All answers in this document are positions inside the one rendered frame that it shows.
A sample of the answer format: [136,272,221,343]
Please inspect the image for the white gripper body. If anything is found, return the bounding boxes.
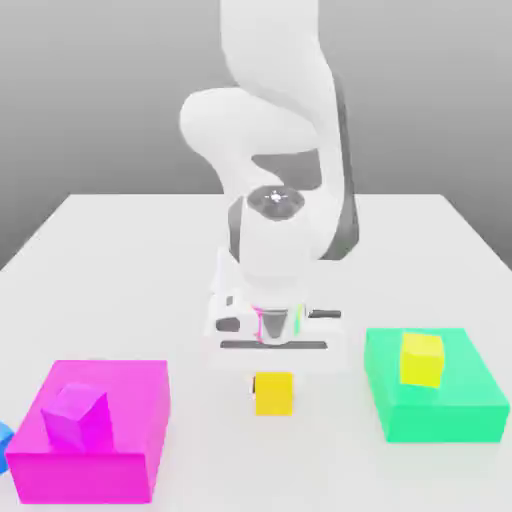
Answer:
[206,337,348,374]

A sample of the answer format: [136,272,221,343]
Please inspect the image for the small orange-yellow cube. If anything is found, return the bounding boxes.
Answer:
[252,371,295,417]

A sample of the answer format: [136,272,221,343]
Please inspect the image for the small yellow cube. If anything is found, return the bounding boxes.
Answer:
[399,332,446,390]

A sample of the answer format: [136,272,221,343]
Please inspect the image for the small purple cube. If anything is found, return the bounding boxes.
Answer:
[40,382,115,454]

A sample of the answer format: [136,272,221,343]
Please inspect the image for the small blue cube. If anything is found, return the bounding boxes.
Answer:
[0,420,16,476]

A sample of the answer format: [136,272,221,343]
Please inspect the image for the large green box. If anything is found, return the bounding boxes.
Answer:
[363,327,512,444]

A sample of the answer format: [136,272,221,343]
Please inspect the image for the large magenta box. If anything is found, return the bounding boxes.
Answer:
[4,359,172,506]

